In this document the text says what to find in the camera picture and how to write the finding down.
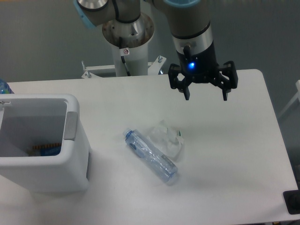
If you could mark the white trash can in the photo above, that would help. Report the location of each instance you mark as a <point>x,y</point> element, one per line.
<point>27,120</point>

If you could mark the clear plastic water bottle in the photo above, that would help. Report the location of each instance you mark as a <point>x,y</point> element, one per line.
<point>154,158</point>

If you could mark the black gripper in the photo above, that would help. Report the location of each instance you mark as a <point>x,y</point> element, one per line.
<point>200,68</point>

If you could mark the blue bottle behind bin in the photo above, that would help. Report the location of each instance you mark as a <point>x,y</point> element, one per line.
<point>5,88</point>

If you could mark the white frame at right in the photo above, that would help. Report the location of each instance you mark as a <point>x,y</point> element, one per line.
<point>292,104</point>

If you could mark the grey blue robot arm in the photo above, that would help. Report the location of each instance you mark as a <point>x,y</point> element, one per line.
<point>188,21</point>

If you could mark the black clamp at table edge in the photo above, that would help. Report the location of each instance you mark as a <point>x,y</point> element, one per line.
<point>292,201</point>

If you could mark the orange blue wrapper in bin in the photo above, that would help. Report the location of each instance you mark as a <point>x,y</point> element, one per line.
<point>51,149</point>

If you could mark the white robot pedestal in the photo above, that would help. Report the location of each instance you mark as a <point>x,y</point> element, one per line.
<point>129,44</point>

